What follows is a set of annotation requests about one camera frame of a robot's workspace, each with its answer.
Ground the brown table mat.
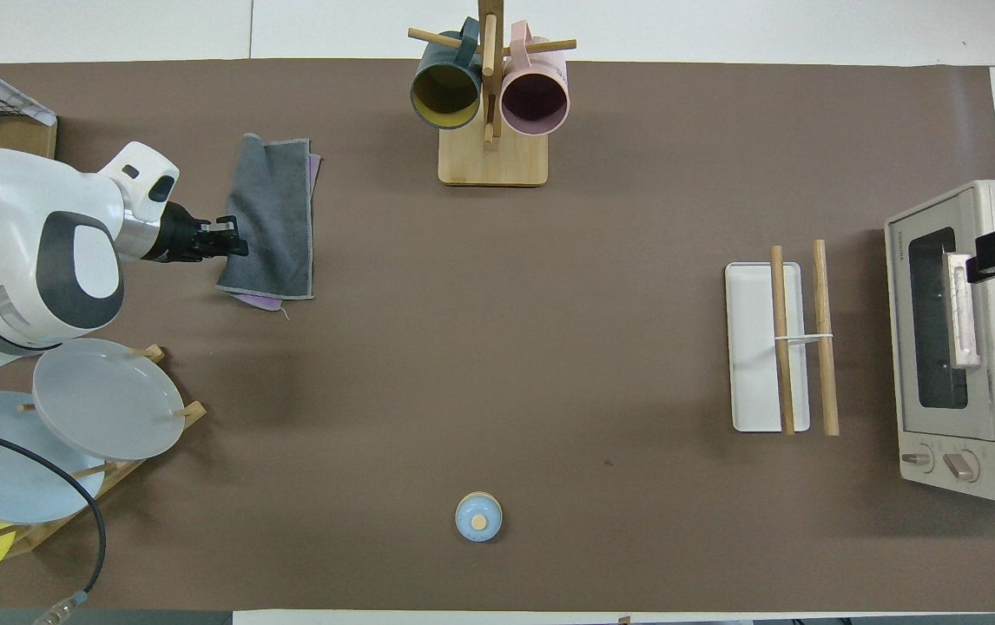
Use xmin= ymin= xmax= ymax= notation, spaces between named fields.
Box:
xmin=0 ymin=59 xmax=995 ymax=613

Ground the cream toaster oven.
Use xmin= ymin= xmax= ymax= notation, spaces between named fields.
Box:
xmin=885 ymin=180 xmax=995 ymax=503

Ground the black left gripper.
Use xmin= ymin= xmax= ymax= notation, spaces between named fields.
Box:
xmin=148 ymin=201 xmax=249 ymax=264

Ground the white marbled panel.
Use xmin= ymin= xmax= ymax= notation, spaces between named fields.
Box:
xmin=0 ymin=45 xmax=58 ymax=127

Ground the dark teal mug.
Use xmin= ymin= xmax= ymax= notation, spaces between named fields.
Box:
xmin=411 ymin=17 xmax=484 ymax=131

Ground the light blue plate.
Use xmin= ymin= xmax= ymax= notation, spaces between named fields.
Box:
xmin=0 ymin=391 xmax=108 ymax=525

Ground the white rectangular tray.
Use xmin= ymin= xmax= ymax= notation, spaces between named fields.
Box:
xmin=724 ymin=240 xmax=840 ymax=437

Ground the purple and grey towel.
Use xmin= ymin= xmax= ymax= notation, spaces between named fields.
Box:
xmin=216 ymin=133 xmax=322 ymax=313

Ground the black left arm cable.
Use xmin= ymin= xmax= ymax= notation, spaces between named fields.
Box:
xmin=0 ymin=423 xmax=108 ymax=625

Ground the grey plate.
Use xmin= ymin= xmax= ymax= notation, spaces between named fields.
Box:
xmin=32 ymin=338 xmax=187 ymax=462

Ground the wooden plate rack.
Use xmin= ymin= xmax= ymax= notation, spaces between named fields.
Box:
xmin=0 ymin=345 xmax=208 ymax=558

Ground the wooden mug tree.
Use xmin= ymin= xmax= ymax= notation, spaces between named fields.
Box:
xmin=408 ymin=0 xmax=577 ymax=188

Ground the pink mug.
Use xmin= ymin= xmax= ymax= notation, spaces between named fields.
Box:
xmin=500 ymin=21 xmax=570 ymax=137

